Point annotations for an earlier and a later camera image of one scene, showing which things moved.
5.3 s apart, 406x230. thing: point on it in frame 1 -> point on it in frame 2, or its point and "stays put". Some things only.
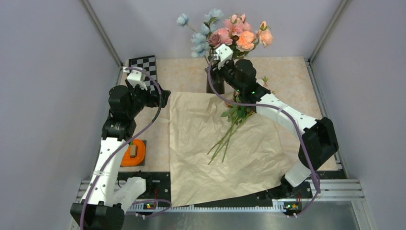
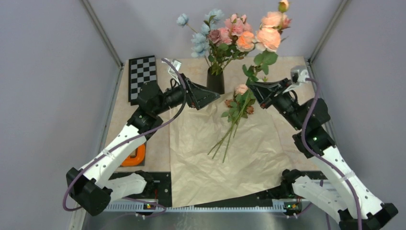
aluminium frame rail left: (102, 32) stays put
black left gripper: (154, 100) -> (197, 96)
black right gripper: (215, 71) -> (265, 91)
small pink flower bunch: (235, 115) stays put
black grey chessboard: (149, 63) stays put
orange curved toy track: (127, 160) stays put
